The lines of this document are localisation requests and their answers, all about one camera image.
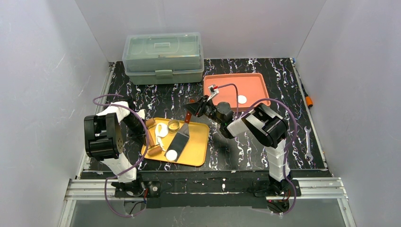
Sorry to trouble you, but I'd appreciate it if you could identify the round metal cutter ring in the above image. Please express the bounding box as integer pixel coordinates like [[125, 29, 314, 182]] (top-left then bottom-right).
[[167, 119, 181, 133]]

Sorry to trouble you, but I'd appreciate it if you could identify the orange-red plastic tray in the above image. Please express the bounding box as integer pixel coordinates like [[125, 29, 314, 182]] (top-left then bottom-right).
[[203, 73, 269, 111]]

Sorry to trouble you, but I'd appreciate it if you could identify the yellow plastic tray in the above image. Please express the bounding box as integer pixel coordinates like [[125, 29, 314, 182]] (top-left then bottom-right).
[[145, 118, 209, 167]]

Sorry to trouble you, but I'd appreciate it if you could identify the metal scraper orange handle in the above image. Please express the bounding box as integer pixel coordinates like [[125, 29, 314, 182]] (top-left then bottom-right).
[[167, 111, 192, 161]]

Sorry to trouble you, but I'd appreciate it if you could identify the white dough ball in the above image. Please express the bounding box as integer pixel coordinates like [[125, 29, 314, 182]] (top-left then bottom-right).
[[155, 123, 169, 151]]

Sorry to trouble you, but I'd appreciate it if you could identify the wooden dough roller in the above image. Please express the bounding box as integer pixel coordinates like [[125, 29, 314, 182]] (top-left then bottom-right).
[[145, 118, 163, 157]]

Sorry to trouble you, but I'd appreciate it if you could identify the cut round white wrapper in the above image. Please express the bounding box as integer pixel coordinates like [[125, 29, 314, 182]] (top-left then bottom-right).
[[165, 149, 178, 161]]

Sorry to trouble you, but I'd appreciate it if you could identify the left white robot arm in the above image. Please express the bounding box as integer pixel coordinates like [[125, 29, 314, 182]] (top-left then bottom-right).
[[84, 101, 147, 183]]

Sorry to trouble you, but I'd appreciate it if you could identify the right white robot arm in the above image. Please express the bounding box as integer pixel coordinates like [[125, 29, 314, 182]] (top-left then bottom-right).
[[184, 95, 290, 182]]

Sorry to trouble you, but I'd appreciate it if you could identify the flat round white wrapper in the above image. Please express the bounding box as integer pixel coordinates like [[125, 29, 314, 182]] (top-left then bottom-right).
[[238, 95, 247, 105]]

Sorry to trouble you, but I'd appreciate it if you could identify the green plastic storage box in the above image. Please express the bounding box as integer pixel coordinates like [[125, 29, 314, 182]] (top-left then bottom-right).
[[122, 32, 204, 85]]

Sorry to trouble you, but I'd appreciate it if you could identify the orange black screwdriver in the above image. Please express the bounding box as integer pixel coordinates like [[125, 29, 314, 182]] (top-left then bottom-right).
[[298, 76, 314, 109]]

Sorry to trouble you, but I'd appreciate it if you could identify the small metal wrench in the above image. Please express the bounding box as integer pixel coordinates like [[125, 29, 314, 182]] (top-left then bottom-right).
[[304, 126, 314, 162]]

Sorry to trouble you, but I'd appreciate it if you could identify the aluminium front frame rail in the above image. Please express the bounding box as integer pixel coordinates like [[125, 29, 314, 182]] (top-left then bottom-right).
[[59, 177, 356, 227]]

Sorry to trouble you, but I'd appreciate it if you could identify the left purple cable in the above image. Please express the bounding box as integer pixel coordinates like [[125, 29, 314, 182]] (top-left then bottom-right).
[[92, 94, 150, 218]]

